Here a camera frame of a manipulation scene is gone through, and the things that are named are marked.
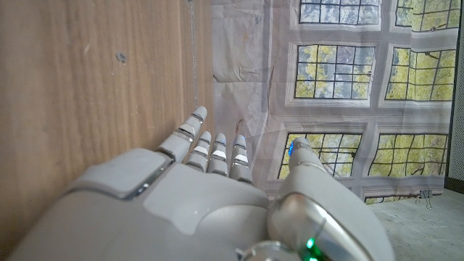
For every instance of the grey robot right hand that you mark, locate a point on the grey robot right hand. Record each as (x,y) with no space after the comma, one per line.
(181,217)

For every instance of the printed window backdrop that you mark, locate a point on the printed window backdrop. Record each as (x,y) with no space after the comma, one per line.
(253,72)

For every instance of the silver binder clip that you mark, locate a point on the silver binder clip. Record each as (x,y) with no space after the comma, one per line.
(419,197)
(428,199)

